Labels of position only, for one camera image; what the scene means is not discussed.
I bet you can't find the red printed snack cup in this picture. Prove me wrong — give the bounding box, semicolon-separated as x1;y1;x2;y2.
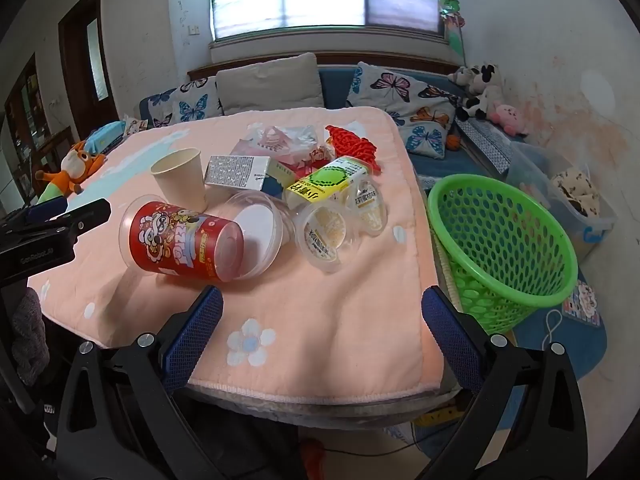
119;200;246;282

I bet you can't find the red white wrapper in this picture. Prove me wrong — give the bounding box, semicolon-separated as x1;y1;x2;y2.
294;146;335;172

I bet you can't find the large butterfly pillow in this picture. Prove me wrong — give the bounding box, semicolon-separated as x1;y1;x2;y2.
345;62;469;159

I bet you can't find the blue tissue pack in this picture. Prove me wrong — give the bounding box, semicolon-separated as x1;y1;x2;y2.
81;120;126;154

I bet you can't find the green plastic basket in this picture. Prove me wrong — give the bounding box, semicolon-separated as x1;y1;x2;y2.
427;173;580;334

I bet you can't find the yellow power strip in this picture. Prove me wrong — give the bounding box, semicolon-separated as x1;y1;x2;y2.
414;404;464;427

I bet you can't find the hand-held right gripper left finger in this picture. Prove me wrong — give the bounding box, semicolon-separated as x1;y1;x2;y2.
56;285;226;480

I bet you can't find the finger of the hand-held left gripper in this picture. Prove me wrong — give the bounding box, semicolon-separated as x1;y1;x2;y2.
47;198;111;241
27;196;69;224

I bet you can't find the grey patterned cloth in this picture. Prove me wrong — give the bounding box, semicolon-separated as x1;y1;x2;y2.
454;119;514;174

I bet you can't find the orange fox plush toy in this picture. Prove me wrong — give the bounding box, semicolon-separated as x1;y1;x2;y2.
34;140;109;206

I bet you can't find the cow plush toy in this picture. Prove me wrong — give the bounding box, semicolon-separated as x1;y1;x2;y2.
447;63;504;121

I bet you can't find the clear plastic dome lid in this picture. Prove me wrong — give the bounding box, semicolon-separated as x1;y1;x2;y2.
224;190;295;278

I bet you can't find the colourful pinwheel toy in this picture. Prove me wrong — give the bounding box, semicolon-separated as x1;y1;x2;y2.
438;0;469;57

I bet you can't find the pink white plastic bag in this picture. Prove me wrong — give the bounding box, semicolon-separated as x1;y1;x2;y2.
231;123;334;162

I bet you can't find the large clear jelly cup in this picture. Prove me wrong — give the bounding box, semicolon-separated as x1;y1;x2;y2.
294;204;364;274

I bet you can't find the beige paper cup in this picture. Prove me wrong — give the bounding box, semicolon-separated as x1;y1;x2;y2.
151;148;208;212

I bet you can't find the pink flower blanket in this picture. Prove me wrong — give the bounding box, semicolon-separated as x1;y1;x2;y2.
27;106;443;403

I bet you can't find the beige cushion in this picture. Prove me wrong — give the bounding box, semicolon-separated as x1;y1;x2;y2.
215;53;326;116

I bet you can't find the grey patterned carton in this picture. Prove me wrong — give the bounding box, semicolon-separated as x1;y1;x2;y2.
203;155;272;192

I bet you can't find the yellow green drink pouch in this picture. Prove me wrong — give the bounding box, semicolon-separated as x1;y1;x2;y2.
284;156;372;207

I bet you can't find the dark wooden door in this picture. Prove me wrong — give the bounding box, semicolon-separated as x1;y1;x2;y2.
58;0;119;139

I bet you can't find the pink plush toy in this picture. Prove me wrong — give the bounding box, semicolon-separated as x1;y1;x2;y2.
487;101;529;137

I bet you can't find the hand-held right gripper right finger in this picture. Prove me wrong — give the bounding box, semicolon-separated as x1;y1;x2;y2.
421;285;588;480

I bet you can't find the small butterfly pillow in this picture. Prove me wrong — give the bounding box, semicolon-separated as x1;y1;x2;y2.
171;77;224;124

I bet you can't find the blue butterfly cushion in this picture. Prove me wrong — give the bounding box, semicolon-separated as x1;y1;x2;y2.
139;88;177;129

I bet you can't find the cream patterned cloth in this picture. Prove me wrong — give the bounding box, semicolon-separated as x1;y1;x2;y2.
549;164;604;217

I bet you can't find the white cord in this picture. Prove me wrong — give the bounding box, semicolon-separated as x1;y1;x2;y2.
541;309;564;349

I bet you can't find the clear plastic storage box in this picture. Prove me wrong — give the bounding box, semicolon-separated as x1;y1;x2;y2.
504;141;619;262

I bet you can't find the dark wooden cabinet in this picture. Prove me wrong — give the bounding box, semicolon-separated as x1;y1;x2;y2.
2;54;74;202

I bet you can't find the blue white carton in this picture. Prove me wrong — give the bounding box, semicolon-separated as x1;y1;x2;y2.
259;161;298;197

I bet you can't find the small clear jelly cup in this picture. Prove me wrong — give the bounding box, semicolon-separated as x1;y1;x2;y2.
349;179;390;234

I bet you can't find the red foam fruit net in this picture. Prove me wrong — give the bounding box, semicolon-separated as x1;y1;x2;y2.
324;124;382;174

